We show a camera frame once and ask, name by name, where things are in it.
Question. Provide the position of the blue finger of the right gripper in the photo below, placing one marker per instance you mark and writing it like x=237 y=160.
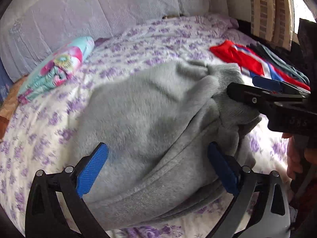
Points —
x=278 y=86
x=247 y=95

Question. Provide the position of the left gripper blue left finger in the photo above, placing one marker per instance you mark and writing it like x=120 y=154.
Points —
x=44 y=215

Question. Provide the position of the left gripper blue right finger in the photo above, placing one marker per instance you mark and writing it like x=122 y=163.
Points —
x=259 y=207

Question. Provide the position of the grey fleece sweatpants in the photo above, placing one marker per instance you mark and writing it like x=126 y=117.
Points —
x=157 y=124

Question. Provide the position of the right hand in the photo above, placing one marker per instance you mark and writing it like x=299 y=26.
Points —
x=294 y=166

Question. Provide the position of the dark green black garment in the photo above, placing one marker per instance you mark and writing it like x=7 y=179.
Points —
x=287 y=68

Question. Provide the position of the red white blue garment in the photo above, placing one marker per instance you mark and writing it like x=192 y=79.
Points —
x=251 y=64

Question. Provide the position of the beige brick pattern curtain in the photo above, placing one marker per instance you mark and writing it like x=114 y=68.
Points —
x=273 y=21

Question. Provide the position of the purple floral bed quilt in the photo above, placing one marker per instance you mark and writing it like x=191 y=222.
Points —
x=39 y=132

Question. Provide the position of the brown orange pillow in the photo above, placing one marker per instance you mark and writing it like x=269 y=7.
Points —
x=10 y=105

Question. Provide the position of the blue patterned pillow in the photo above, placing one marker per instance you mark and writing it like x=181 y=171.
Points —
x=5 y=83

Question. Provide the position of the folded floral teal pink blanket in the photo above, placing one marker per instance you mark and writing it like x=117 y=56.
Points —
x=56 y=69

